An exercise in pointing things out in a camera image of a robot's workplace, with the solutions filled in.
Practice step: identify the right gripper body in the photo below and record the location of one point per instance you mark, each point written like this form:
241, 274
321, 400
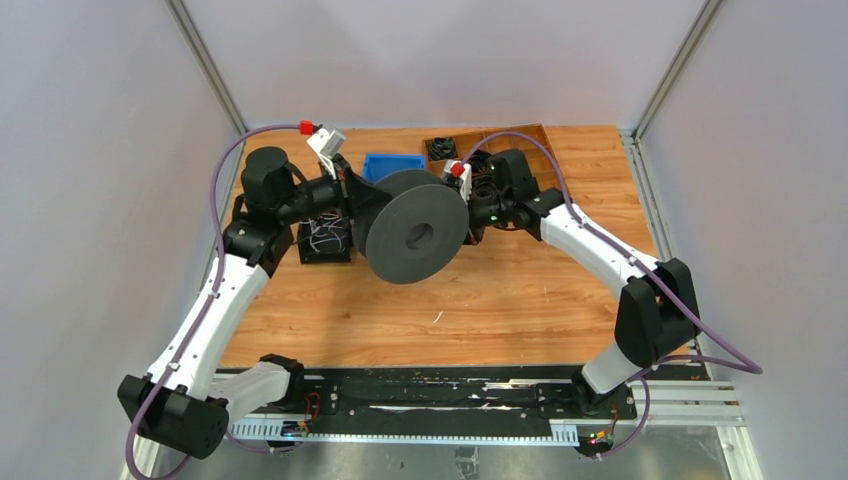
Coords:
485, 212

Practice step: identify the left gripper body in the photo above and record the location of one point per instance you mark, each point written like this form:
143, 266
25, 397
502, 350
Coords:
320, 196

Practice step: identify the dark grey cable spool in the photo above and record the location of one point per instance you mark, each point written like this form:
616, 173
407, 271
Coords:
417, 233

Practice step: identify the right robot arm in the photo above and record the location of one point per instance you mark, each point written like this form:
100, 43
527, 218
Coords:
656, 298

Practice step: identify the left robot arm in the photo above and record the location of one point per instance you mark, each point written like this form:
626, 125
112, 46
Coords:
218, 285

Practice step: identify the blue plastic bin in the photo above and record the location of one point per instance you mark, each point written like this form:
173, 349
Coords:
380, 165

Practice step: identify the black plastic bin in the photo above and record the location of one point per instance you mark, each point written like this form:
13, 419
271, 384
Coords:
325, 239

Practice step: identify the rolled tie green pattern back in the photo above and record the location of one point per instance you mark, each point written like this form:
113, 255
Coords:
441, 148

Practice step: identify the wooden compartment tray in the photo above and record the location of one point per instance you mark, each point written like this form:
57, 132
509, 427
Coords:
531, 140

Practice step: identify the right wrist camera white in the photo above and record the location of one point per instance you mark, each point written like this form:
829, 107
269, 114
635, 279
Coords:
458, 176

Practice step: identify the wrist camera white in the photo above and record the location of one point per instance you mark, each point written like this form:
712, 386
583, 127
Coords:
326, 143
458, 176

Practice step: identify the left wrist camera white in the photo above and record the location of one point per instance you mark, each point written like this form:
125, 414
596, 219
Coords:
326, 143

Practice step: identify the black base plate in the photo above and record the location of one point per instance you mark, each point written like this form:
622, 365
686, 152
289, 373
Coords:
457, 401

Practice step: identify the aluminium frame rail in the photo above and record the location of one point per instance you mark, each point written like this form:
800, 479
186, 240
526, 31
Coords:
675, 395

